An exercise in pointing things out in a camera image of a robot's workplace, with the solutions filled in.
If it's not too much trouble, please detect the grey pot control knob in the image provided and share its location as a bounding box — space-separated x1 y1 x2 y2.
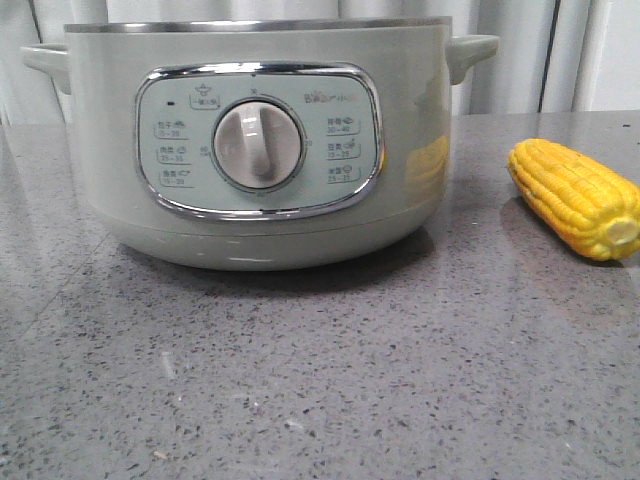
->
213 100 303 190

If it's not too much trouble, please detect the pale green electric pot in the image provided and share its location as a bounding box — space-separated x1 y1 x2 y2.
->
21 17 499 271

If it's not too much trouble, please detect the yellow corn cob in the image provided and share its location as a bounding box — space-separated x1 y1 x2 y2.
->
507 138 639 261

